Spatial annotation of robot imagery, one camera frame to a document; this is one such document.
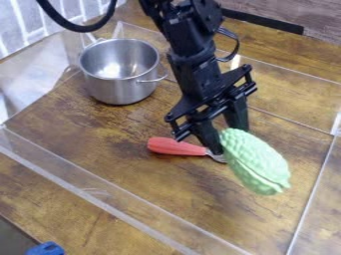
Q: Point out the silver metal pot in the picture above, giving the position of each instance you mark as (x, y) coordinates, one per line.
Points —
(122, 69)

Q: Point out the black strip on wall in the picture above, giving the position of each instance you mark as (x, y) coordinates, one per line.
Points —
(263, 21)

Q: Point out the green bitter gourd toy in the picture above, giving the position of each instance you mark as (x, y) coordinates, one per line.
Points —
(257, 164)

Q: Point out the clear acrylic barrier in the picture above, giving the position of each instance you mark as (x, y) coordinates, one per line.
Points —
(82, 183)

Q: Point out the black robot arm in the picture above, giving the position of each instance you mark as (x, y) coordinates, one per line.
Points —
(189, 23)

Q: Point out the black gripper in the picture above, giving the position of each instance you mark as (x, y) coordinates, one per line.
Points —
(212, 93)

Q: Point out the blue object at corner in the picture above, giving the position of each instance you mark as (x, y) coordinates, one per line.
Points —
(49, 248)

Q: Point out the red handled metal spoon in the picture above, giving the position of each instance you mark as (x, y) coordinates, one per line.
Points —
(169, 146)

